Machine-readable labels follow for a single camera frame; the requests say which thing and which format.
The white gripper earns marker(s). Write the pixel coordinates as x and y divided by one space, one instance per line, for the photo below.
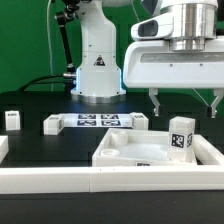
151 64

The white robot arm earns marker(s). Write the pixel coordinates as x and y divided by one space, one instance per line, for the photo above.
177 48

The white fiducial marker base sheet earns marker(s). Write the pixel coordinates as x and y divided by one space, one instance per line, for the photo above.
96 120

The white right fence rail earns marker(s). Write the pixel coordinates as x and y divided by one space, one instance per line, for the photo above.
206 153

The white fence rail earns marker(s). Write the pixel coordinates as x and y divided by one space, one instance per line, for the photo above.
206 153
4 148
110 179

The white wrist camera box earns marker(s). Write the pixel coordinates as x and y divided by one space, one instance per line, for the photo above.
158 27

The white front fence rail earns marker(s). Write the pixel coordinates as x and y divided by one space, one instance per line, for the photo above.
110 179

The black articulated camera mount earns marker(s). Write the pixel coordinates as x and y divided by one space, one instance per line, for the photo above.
62 18

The white left fence rail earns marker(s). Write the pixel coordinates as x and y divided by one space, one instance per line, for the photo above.
4 148

